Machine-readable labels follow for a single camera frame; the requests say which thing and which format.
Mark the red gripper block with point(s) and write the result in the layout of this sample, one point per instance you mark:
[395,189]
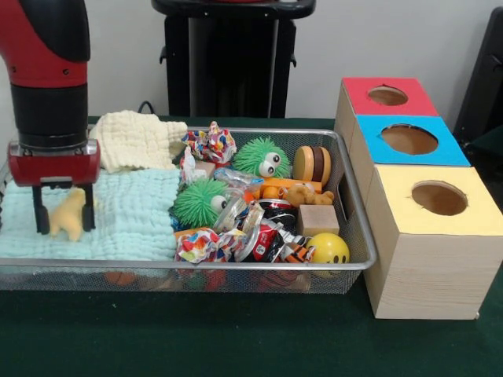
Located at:
[55,167]

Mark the yellow plush duck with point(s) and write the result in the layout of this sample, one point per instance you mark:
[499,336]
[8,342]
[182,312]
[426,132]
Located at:
[68,216]

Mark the pale mint muslin cloth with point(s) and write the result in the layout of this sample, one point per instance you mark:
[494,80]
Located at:
[133,220]

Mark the cream muslin cloth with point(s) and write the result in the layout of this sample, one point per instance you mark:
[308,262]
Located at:
[133,141]

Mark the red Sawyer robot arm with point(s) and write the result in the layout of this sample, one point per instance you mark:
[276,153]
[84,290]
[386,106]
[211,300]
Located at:
[47,59]

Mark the shallow clear mesh bin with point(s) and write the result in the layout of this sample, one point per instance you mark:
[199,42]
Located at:
[59,279]

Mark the wooden box with three holes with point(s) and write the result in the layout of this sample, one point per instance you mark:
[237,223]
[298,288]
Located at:
[424,275]

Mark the green spiky toy with eyes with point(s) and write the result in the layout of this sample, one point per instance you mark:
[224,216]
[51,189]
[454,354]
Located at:
[196,202]
[251,157]

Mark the colourful polka-dot wrapper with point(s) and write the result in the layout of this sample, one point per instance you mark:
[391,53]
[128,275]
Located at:
[204,245]
[212,141]

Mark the dark green table cloth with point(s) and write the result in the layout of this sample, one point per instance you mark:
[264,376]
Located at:
[236,345]

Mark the plain wooden cube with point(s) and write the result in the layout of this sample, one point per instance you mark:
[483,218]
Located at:
[318,220]

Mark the wooden toy hamburger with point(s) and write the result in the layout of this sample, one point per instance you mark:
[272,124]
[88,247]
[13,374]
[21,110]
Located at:
[314,163]

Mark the yellow smiley ball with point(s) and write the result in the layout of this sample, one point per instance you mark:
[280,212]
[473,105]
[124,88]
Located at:
[328,247]

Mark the dark green side-table cloth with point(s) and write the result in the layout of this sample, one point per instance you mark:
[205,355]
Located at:
[487,145]

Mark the black chair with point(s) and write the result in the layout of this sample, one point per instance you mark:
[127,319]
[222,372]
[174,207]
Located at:
[483,78]

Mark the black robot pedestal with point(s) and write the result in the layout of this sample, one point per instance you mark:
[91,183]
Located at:
[236,66]

